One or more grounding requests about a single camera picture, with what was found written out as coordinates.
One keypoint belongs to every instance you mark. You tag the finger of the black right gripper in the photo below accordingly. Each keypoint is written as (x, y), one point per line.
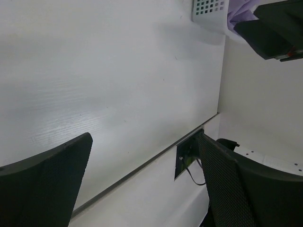
(264, 41)
(284, 17)

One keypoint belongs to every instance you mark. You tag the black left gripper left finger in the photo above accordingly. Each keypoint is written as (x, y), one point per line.
(41, 191)

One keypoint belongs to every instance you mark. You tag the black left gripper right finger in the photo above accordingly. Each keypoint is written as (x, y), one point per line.
(245, 193)

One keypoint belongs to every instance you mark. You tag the purple t-shirt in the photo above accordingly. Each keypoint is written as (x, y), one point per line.
(240, 10)

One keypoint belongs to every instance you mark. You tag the white plastic laundry basket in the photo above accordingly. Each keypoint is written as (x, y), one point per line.
(211, 14)

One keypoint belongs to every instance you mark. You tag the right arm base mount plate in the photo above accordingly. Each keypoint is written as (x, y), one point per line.
(187, 153)

